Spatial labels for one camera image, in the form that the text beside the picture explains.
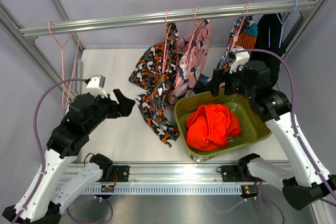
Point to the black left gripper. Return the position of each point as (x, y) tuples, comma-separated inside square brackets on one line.
[(125, 105)]

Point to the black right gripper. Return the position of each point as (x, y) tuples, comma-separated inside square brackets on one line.
[(219, 76)]

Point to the bright orange shorts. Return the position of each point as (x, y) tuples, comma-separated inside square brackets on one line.
[(210, 127)]

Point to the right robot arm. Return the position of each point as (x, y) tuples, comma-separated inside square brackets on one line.
[(309, 180)]

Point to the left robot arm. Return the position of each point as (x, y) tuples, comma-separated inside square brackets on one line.
[(43, 202)]

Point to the grey orange camouflage shorts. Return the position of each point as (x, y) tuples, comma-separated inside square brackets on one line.
[(147, 75)]

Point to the pink floral shorts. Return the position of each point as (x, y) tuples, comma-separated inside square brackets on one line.
[(192, 53)]

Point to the blue orange patterned shorts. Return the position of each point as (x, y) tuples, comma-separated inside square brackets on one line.
[(247, 38)]

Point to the pink hanger of floral shorts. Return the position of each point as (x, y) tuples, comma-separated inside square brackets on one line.
[(187, 43)]

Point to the pink hanger of camouflage shorts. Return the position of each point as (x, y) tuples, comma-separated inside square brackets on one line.
[(167, 32)]

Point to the black mesh shorts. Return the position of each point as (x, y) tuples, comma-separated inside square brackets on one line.
[(269, 38)]

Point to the pink hanger of blue shorts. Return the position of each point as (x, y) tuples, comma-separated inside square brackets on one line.
[(236, 35)]

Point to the light blue hanger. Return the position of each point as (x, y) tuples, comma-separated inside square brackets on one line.
[(284, 21)]

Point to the olive green plastic basket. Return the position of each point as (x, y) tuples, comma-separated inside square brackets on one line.
[(253, 129)]

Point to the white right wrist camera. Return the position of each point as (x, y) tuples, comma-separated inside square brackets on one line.
[(238, 58)]

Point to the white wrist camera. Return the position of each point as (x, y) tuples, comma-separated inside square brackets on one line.
[(238, 58), (95, 86)]

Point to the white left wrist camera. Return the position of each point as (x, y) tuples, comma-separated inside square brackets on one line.
[(95, 86)]

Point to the aluminium frame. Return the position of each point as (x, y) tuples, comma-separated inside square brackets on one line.
[(24, 36)]

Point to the white slotted cable duct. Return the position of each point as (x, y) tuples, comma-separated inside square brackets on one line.
[(218, 189)]

